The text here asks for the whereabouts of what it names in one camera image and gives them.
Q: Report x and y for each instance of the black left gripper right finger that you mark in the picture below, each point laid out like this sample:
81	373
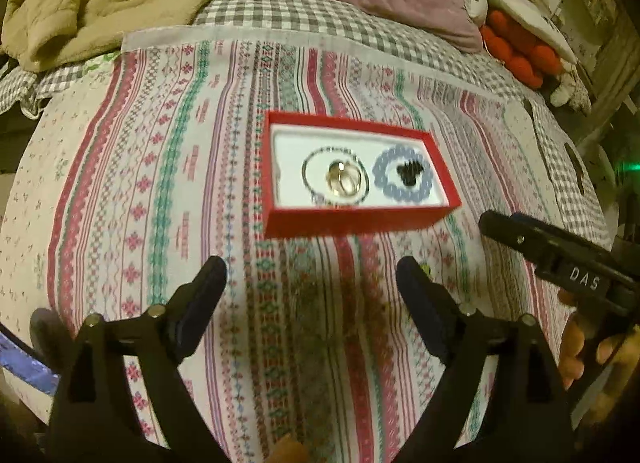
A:
527	417

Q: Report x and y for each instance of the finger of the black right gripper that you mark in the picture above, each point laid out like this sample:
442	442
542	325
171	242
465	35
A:
540	242

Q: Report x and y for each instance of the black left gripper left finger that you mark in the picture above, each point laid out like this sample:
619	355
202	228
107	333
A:
93	417

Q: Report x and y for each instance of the black hair claw clip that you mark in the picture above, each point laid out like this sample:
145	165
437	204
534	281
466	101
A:
409	172

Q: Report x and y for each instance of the gold bangle rings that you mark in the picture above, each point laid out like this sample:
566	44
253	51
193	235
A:
344	177

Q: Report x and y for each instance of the right hand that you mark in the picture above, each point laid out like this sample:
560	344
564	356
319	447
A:
622	352

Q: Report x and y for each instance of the left hand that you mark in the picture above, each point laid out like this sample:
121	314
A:
288	450

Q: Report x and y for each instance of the smartphone with lit screen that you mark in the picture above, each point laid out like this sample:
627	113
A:
23	362

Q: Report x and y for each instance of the white plush toy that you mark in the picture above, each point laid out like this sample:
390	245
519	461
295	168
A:
571	91

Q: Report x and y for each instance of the red orange plush toy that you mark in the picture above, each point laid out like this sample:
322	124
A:
529	59

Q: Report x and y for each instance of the patterned handmade cloth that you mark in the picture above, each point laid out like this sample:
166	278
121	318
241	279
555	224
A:
317	345

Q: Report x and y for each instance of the red cardboard box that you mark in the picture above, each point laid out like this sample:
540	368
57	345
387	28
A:
325	176

